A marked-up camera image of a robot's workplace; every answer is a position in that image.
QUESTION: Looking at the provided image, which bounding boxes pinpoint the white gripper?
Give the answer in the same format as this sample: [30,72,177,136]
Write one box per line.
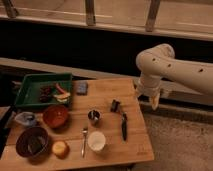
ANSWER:
[135,75,161,110]

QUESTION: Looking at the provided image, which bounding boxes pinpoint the red bowl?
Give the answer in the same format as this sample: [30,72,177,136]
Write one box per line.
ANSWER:
[43,105,69,128]

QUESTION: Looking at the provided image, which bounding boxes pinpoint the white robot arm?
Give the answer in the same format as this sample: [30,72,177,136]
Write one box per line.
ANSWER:
[136,44,213,110]

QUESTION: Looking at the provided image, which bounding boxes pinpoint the dark purple bowl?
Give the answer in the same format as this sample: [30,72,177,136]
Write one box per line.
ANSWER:
[16,126,49,158]

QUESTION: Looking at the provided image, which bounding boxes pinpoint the small black box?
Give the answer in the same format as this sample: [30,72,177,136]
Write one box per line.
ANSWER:
[110,100,120,112]

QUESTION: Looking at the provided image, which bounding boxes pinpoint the small metal cup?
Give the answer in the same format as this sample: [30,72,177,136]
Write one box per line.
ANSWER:
[88,110,100,126]

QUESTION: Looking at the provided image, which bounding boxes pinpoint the white cup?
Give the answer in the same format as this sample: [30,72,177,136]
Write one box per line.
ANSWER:
[88,131,106,153]

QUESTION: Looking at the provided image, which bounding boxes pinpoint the blue sponge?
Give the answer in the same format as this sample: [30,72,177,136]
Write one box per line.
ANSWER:
[76,81,88,95]

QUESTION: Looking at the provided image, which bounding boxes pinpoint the metal spoon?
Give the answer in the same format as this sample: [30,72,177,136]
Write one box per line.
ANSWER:
[81,127,88,157]

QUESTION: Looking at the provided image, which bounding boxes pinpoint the red yellow toy food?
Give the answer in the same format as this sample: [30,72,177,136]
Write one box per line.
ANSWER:
[53,83,70,102]

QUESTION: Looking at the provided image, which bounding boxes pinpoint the dark toy grapes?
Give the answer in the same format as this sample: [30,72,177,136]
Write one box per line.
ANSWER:
[39,86,52,103]

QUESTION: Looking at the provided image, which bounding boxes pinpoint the green plastic tray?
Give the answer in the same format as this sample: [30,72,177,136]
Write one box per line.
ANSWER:
[15,73,72,109]

